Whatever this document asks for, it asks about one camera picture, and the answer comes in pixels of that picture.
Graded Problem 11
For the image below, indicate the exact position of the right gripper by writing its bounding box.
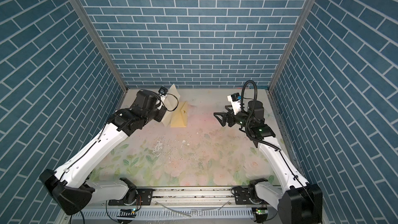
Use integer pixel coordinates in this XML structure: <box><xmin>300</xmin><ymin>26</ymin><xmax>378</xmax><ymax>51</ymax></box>
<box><xmin>215</xmin><ymin>104</ymin><xmax>253</xmax><ymax>129</ymax></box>

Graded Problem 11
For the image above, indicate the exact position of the cream letter paper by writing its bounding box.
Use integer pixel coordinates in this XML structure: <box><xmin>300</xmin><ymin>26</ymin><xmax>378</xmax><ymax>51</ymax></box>
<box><xmin>161</xmin><ymin>84</ymin><xmax>180</xmax><ymax>127</ymax></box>

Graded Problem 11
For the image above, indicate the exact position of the yellow envelope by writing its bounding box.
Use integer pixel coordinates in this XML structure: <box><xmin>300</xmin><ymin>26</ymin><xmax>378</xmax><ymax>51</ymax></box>
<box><xmin>170</xmin><ymin>101</ymin><xmax>188</xmax><ymax>128</ymax></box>

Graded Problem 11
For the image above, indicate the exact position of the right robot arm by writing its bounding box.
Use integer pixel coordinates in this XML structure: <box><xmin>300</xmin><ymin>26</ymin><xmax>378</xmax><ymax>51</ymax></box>
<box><xmin>214</xmin><ymin>94</ymin><xmax>323</xmax><ymax>224</ymax></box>

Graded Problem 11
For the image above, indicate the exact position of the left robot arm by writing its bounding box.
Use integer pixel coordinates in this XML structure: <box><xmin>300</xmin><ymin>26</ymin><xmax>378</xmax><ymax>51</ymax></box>
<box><xmin>39</xmin><ymin>87</ymin><xmax>169</xmax><ymax>216</ymax></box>

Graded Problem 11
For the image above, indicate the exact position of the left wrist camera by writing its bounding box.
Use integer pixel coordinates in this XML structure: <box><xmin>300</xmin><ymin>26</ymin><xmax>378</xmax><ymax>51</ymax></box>
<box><xmin>159</xmin><ymin>87</ymin><xmax>169</xmax><ymax>95</ymax></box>

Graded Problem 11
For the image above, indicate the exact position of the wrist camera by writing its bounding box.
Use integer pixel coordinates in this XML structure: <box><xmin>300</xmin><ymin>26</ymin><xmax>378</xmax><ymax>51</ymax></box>
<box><xmin>227</xmin><ymin>93</ymin><xmax>241</xmax><ymax>115</ymax></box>
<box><xmin>159</xmin><ymin>87</ymin><xmax>169</xmax><ymax>95</ymax></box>

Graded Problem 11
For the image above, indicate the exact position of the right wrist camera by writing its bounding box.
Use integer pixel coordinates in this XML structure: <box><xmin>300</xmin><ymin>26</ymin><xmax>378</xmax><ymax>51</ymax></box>
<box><xmin>227</xmin><ymin>93</ymin><xmax>241</xmax><ymax>115</ymax></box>

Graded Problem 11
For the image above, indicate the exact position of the black corrugated cable hose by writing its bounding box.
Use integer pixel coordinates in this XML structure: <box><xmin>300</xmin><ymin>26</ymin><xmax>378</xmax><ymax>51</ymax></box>
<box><xmin>240</xmin><ymin>80</ymin><xmax>280</xmax><ymax>151</ymax></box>

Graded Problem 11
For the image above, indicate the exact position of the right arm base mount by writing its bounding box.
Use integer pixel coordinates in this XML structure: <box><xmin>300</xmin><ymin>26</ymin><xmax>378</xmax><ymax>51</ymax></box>
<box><xmin>230</xmin><ymin>186</ymin><xmax>256</xmax><ymax>205</ymax></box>

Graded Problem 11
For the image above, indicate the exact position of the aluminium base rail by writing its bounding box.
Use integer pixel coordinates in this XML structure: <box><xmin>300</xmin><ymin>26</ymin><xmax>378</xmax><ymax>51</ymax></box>
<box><xmin>55</xmin><ymin>186</ymin><xmax>330</xmax><ymax>224</ymax></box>

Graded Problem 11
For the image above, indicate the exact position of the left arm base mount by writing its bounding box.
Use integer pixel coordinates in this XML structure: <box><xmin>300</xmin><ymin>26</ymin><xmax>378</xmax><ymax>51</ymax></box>
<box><xmin>108</xmin><ymin>188</ymin><xmax>153</xmax><ymax>206</ymax></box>

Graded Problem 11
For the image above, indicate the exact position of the white vented cable duct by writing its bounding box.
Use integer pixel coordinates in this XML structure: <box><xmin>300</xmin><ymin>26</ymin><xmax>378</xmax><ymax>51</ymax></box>
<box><xmin>74</xmin><ymin>207</ymin><xmax>254</xmax><ymax>220</ymax></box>

